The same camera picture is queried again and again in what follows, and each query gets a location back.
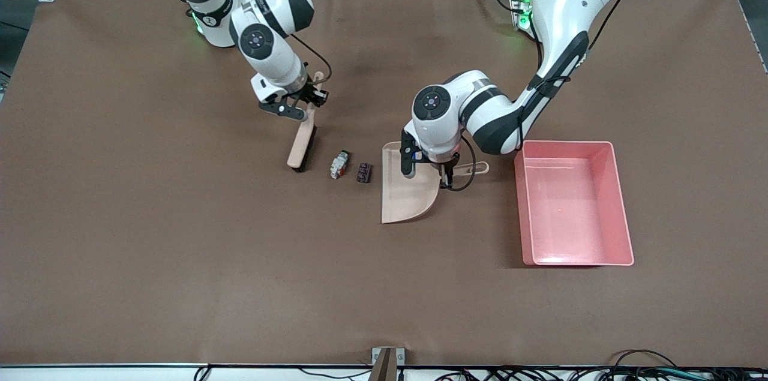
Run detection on beige hand brush black bristles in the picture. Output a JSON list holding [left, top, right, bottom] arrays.
[[287, 72, 325, 173]]

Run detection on beige plastic dustpan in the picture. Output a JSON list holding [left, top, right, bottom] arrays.
[[381, 141, 490, 224]]

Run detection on white electrical switch part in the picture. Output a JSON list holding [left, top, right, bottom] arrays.
[[329, 151, 351, 180]]

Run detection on pink plastic bin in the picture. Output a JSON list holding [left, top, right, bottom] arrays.
[[514, 140, 635, 266]]

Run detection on left base green-lit connector box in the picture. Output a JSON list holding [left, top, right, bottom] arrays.
[[510, 0, 535, 31]]

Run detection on brown table mat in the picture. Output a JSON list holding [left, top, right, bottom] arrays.
[[0, 0, 768, 368]]

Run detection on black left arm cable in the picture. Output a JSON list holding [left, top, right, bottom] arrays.
[[447, 135, 478, 192]]

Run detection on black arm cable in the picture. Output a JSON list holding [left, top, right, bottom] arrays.
[[219, 0, 332, 94], [447, 135, 478, 192]]

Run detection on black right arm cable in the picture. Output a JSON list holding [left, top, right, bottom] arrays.
[[219, 0, 332, 94]]

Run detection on metal table edge bracket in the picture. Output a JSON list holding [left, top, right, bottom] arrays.
[[371, 347, 406, 381]]

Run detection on tangled black cable bundle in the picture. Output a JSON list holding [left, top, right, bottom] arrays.
[[432, 366, 768, 381]]

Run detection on black looping floor cable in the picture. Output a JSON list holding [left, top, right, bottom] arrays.
[[609, 349, 682, 381]]

